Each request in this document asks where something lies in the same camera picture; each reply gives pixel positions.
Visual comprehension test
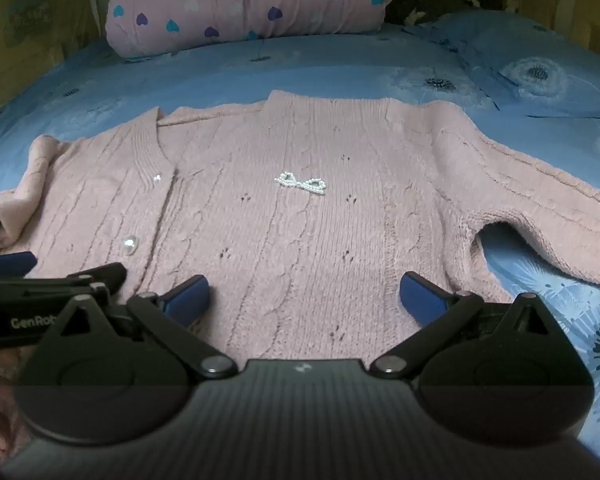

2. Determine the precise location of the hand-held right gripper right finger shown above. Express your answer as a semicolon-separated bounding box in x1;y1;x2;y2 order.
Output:
369;270;564;380

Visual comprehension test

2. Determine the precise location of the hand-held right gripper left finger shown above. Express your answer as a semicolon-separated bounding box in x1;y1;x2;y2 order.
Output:
57;274;238;379

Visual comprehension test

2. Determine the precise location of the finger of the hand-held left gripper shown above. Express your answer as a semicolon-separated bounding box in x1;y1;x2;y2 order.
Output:
0;251;38;277
66;262;129;294

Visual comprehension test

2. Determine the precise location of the pink knitted cardigan sweater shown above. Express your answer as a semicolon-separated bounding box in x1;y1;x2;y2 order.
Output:
0;89;600;364

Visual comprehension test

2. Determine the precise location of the dark clothes pile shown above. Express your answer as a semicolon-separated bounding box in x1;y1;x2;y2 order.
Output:
386;0;518;26

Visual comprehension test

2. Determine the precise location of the blue floral bed sheet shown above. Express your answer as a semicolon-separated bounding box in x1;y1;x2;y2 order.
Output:
0;24;600;461

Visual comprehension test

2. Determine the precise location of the blue floral pillow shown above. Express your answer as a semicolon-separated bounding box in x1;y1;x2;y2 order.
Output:
405;10;600;120

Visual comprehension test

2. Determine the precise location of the pink heart-print rolled quilt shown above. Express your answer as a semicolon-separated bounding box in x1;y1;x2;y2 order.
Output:
104;0;392;59

